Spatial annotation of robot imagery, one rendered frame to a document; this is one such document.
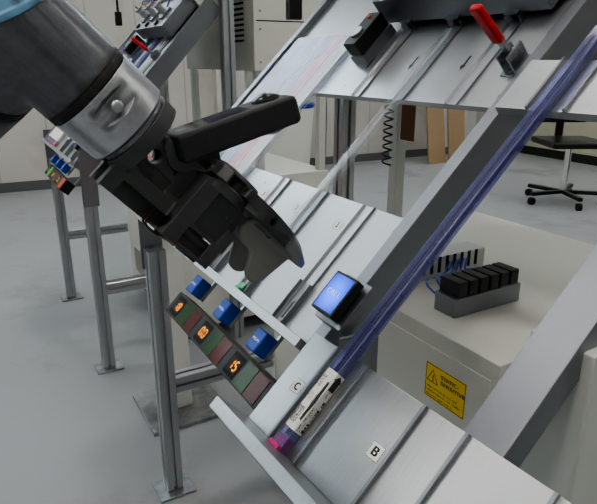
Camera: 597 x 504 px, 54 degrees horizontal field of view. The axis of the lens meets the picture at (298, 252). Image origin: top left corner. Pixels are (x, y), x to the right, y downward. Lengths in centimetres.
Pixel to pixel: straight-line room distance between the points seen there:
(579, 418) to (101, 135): 44
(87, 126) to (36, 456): 146
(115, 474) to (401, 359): 92
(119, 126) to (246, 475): 129
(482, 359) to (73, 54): 69
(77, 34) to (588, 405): 48
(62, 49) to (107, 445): 147
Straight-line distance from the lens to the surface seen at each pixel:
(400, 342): 105
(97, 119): 45
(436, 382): 100
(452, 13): 98
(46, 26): 44
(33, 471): 179
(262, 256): 54
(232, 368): 77
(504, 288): 109
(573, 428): 55
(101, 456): 178
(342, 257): 73
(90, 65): 45
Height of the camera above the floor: 103
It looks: 18 degrees down
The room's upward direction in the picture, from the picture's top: straight up
